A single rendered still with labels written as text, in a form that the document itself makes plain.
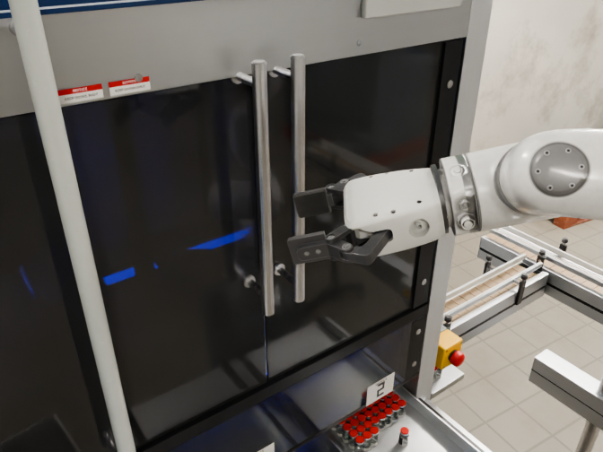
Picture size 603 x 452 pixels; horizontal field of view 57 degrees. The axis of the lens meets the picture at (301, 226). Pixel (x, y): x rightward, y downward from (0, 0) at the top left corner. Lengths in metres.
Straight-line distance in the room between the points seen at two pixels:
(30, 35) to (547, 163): 0.48
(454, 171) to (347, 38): 0.37
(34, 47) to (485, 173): 0.45
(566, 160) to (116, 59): 0.49
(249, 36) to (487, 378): 2.43
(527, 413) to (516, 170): 2.40
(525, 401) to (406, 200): 2.40
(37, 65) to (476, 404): 2.51
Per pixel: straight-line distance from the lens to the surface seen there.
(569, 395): 2.29
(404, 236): 0.57
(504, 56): 4.83
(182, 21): 0.73
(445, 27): 1.03
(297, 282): 0.90
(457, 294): 1.82
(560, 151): 0.52
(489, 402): 2.86
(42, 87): 0.61
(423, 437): 1.48
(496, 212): 0.58
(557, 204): 0.52
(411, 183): 0.60
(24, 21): 0.60
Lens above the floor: 1.99
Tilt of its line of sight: 29 degrees down
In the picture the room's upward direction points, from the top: straight up
